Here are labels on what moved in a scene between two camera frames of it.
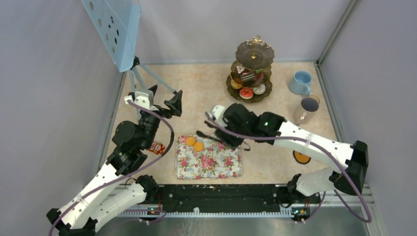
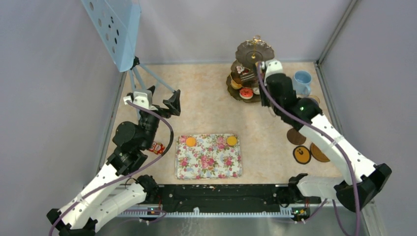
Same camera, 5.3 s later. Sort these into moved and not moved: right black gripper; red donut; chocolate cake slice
Moved: right black gripper
Not moved: red donut; chocolate cake slice
